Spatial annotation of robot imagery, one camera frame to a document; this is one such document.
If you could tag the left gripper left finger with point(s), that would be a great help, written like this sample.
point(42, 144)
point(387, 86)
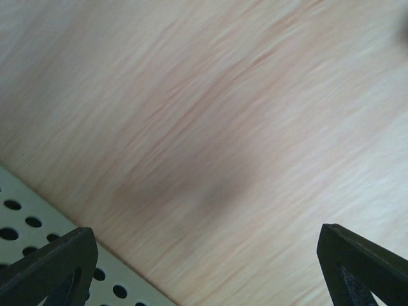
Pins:
point(60, 273)

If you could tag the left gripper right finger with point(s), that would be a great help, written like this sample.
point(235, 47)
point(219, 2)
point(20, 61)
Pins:
point(356, 269)

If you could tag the green perforated plastic basket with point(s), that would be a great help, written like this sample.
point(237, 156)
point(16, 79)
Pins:
point(28, 223)

